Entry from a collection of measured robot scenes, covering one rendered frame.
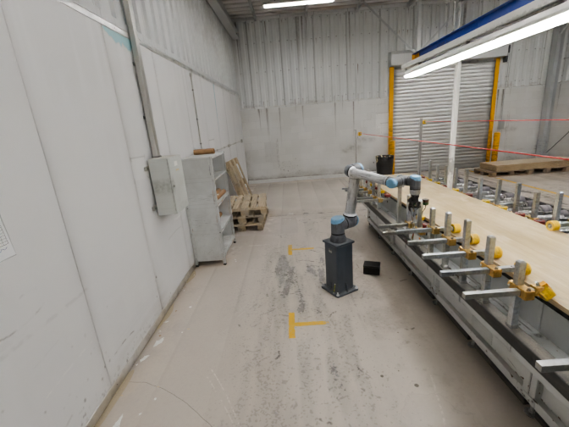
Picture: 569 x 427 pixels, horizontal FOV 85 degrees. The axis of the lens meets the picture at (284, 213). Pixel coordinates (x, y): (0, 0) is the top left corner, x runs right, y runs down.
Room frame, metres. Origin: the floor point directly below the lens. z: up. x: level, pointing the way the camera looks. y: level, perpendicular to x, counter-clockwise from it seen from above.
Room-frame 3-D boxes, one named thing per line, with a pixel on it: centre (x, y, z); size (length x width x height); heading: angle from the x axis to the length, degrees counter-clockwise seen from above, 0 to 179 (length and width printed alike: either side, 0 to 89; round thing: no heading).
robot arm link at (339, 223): (3.23, -0.58, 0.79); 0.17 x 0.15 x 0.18; 124
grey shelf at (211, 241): (4.57, 1.11, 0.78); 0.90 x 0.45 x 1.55; 178
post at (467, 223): (1.97, -1.23, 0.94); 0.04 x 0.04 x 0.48; 89
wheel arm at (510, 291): (1.43, -1.10, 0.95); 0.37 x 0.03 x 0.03; 89
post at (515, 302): (1.47, -1.23, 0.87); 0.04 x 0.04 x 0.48; 89
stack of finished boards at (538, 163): (8.87, -7.20, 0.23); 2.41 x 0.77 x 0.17; 90
